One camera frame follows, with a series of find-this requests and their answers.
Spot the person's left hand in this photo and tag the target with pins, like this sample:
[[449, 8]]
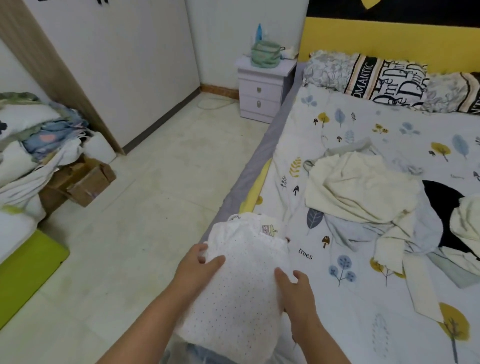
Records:
[[199, 274]]

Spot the person's right hand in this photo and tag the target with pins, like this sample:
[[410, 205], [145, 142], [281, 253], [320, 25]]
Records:
[[300, 307]]

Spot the cartoon print pyjama trousers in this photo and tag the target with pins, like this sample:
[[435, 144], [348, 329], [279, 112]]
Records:
[[259, 225]]

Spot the light blue denim jeans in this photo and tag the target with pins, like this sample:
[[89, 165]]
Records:
[[196, 354]]

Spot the sage green zip jacket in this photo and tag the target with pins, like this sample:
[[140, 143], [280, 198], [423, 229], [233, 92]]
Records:
[[454, 270]]

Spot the black garment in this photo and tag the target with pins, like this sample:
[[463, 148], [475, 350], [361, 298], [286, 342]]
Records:
[[442, 206]]

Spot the bed with leaf print bedding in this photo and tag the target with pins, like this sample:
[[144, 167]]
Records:
[[352, 127]]

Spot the person's left forearm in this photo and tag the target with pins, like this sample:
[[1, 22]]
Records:
[[146, 330]]

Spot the person's right forearm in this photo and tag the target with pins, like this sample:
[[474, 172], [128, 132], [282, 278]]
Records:
[[319, 349]]

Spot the brown cardboard box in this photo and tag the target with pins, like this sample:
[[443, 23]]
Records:
[[86, 184]]

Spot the white plastic bag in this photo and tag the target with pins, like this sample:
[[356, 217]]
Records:
[[101, 148]]

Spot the white nightstand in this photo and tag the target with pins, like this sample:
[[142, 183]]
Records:
[[259, 94]]

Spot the pile of mixed fabrics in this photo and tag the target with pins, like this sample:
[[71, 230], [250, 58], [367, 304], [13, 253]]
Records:
[[37, 135]]

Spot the white wardrobe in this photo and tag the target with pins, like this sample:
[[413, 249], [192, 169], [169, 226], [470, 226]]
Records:
[[127, 60]]

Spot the small white container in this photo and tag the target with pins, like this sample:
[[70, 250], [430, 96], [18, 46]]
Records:
[[289, 53]]

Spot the small blue bottle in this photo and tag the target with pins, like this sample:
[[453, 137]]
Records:
[[259, 34]]

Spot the black yellow headboard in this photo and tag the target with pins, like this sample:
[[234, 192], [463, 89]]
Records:
[[390, 45]]

